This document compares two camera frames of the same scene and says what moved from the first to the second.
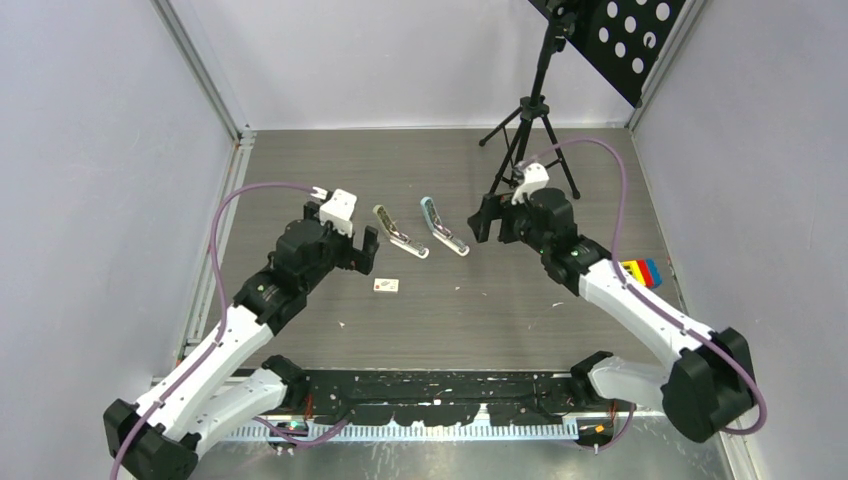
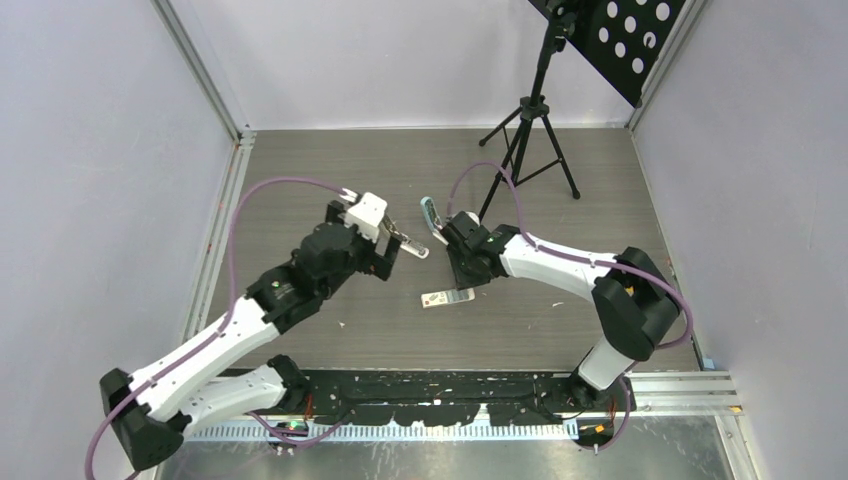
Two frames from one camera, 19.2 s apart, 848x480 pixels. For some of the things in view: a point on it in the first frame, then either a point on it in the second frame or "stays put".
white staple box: [386, 285] -> [435, 299]
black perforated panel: [620, 39] stays put
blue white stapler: [440, 232] stays put
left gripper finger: [369, 249] -> [383, 264]
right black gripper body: [515, 221] -> [464, 256]
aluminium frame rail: [243, 137] stays put
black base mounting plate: [439, 398] stays put
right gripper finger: [480, 222] -> [465, 274]
